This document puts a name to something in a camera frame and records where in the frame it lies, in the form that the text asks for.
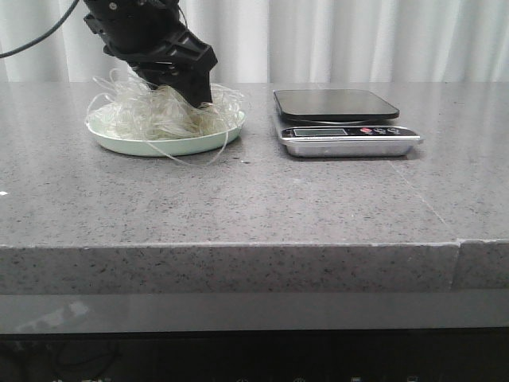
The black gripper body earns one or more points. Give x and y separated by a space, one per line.
150 37

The digital kitchen scale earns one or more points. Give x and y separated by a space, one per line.
340 123

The white vermicelli noodle bundle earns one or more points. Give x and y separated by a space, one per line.
134 110

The white pleated curtain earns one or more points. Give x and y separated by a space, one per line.
286 41

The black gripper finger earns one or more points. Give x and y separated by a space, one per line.
193 86

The mint green round plate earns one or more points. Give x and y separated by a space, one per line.
164 147

